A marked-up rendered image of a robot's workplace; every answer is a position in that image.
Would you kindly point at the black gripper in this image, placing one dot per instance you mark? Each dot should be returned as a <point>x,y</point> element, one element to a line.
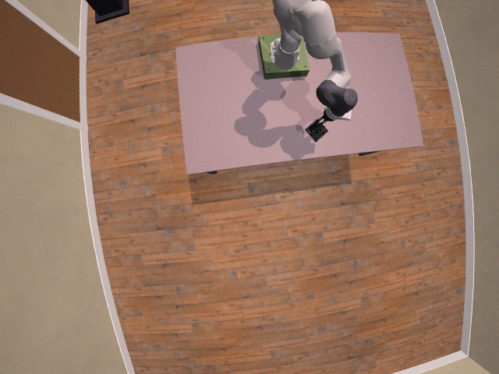
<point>319,122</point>

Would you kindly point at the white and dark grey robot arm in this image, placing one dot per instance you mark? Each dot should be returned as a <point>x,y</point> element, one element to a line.
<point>315,20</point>

